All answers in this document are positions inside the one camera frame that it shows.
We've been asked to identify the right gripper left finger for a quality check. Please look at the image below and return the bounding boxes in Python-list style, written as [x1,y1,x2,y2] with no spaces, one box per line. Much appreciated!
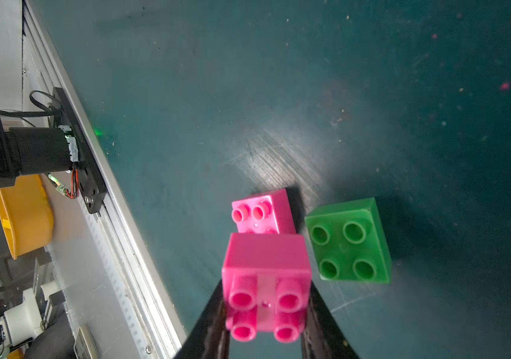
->
[174,282,230,359]

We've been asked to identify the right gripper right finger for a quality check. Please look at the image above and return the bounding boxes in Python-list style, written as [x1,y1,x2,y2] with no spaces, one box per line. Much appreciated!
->
[300,284,360,359]

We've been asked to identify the magenta lego brick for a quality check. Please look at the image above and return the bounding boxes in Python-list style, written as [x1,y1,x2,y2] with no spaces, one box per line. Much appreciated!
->
[222,233,312,343]
[231,188,297,234]

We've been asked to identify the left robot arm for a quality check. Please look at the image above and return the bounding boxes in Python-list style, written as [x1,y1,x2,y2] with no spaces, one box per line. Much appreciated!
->
[0,117,79,188]

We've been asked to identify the green square lego brick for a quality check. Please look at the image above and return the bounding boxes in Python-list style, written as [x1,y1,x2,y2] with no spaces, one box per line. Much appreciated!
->
[305,197,392,284]

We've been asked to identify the yellow bucket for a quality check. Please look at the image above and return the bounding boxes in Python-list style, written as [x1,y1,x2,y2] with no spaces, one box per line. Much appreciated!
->
[0,174,54,260]

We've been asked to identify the aluminium front rail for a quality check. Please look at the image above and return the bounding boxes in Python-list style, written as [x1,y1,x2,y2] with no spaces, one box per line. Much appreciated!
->
[23,1,186,358]

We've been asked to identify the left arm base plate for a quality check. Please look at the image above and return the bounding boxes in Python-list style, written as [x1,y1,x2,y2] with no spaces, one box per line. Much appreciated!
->
[53,88,107,214]

